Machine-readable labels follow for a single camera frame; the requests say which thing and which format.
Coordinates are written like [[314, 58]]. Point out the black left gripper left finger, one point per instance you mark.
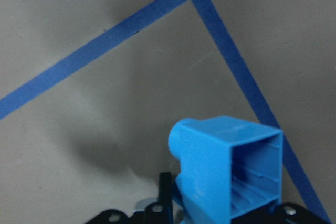
[[160, 211]]

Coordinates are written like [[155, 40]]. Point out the blue three-stud toy block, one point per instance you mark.
[[228, 167]]

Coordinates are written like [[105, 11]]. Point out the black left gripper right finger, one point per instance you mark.
[[287, 213]]

